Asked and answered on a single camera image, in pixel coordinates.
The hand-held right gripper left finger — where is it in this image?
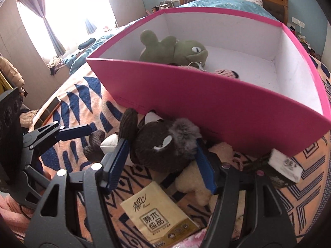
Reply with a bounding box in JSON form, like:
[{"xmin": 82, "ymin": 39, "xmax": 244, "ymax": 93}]
[{"xmin": 23, "ymin": 138, "xmax": 130, "ymax": 248}]

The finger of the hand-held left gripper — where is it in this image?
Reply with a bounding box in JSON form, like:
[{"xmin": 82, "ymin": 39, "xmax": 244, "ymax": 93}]
[
  {"xmin": 16, "ymin": 164, "xmax": 87, "ymax": 210},
  {"xmin": 22, "ymin": 121, "xmax": 93, "ymax": 166}
]

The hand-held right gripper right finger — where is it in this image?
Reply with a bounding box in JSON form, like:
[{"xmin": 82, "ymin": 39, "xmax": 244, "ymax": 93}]
[{"xmin": 195, "ymin": 138, "xmax": 298, "ymax": 248}]

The cream plush toy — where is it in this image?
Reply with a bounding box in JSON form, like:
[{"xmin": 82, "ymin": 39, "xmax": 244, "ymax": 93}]
[{"xmin": 174, "ymin": 142, "xmax": 246, "ymax": 212}]

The brown plush toy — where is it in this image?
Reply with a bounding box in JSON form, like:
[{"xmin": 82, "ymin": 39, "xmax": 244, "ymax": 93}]
[{"xmin": 83, "ymin": 108, "xmax": 203, "ymax": 172}]

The pink cardboard box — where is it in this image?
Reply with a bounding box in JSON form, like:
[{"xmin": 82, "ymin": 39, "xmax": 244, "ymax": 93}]
[{"xmin": 86, "ymin": 6, "xmax": 331, "ymax": 158}]

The orange patterned blanket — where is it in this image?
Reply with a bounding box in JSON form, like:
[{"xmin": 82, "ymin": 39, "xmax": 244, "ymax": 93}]
[{"xmin": 31, "ymin": 54, "xmax": 331, "ymax": 248}]

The tan quilted jacket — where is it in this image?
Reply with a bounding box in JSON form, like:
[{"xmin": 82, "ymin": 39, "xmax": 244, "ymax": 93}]
[{"xmin": 0, "ymin": 55, "xmax": 25, "ymax": 93}]

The yellow tissue packet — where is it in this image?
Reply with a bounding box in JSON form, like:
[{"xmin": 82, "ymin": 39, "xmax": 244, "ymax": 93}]
[{"xmin": 120, "ymin": 181, "xmax": 201, "ymax": 246}]

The dark garment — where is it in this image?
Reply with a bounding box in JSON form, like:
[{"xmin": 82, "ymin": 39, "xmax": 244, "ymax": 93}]
[{"xmin": 78, "ymin": 38, "xmax": 97, "ymax": 50}]

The pink crochet plush toy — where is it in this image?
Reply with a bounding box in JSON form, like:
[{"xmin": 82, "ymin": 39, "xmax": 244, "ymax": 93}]
[{"xmin": 178, "ymin": 64, "xmax": 240, "ymax": 80}]

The purple curtain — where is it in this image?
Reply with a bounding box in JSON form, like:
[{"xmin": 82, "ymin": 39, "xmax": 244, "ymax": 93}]
[
  {"xmin": 59, "ymin": 0, "xmax": 98, "ymax": 35},
  {"xmin": 17, "ymin": 0, "xmax": 68, "ymax": 56}
]

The green plush toy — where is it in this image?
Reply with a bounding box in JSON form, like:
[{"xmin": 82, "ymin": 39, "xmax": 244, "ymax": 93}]
[{"xmin": 140, "ymin": 30, "xmax": 209, "ymax": 68}]

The cluttered nightstand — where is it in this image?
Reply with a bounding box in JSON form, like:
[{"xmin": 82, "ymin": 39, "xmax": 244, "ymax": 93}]
[
  {"xmin": 151, "ymin": 1, "xmax": 179, "ymax": 14},
  {"xmin": 287, "ymin": 23, "xmax": 321, "ymax": 57}
]

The white patterned pillow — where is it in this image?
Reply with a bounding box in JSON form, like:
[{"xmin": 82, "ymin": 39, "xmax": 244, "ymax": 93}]
[{"xmin": 232, "ymin": 0, "xmax": 264, "ymax": 9}]

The pink drawstring pouch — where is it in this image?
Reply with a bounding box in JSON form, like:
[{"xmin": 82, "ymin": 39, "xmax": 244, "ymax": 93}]
[{"xmin": 178, "ymin": 231, "xmax": 210, "ymax": 248}]

